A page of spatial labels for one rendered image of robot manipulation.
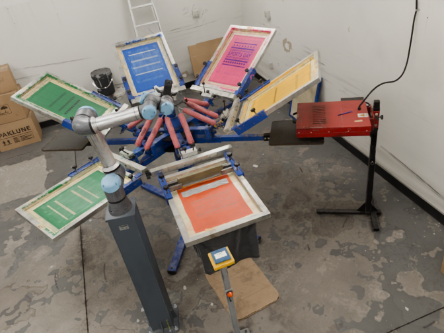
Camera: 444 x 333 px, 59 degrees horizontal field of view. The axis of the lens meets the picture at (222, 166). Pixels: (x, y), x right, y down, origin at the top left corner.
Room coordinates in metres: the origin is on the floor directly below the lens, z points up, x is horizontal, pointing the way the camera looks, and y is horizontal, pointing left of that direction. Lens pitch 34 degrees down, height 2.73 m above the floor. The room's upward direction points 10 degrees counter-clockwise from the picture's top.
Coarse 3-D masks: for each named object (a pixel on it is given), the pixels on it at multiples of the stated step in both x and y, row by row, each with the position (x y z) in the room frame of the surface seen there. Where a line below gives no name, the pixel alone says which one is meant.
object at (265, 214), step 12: (192, 168) 2.60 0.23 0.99; (168, 180) 2.53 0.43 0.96; (240, 180) 2.34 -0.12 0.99; (252, 192) 2.17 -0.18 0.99; (252, 216) 1.93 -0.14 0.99; (264, 216) 1.92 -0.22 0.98; (180, 228) 1.94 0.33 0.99; (216, 228) 1.88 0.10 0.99; (228, 228) 1.86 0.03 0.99; (192, 240) 1.80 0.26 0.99; (204, 240) 1.82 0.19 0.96
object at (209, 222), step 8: (200, 184) 2.42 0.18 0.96; (200, 192) 2.32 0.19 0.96; (184, 200) 2.26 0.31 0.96; (192, 200) 2.25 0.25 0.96; (184, 208) 2.17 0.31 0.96; (192, 208) 2.16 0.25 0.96; (192, 216) 2.07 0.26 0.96; (216, 216) 2.03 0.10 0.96; (192, 224) 1.99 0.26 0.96; (200, 224) 1.98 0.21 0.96; (208, 224) 1.97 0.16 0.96; (216, 224) 1.95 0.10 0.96
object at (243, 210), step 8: (224, 176) 2.47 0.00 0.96; (224, 184) 2.37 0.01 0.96; (232, 184) 2.35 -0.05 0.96; (208, 192) 2.31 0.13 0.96; (216, 192) 2.29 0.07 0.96; (232, 192) 2.26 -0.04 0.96; (240, 200) 2.15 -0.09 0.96; (232, 208) 2.08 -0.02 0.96; (240, 208) 2.07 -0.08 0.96; (248, 208) 2.05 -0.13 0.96; (224, 216) 2.02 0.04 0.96; (232, 216) 2.00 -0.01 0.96; (240, 216) 1.99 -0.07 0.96
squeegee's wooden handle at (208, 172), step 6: (204, 168) 2.47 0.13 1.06; (210, 168) 2.45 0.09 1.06; (216, 168) 2.46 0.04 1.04; (222, 168) 2.47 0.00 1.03; (186, 174) 2.43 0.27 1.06; (192, 174) 2.42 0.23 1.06; (198, 174) 2.43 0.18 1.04; (204, 174) 2.44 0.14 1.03; (210, 174) 2.45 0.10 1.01; (180, 180) 2.39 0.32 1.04; (186, 180) 2.41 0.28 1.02; (192, 180) 2.42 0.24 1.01
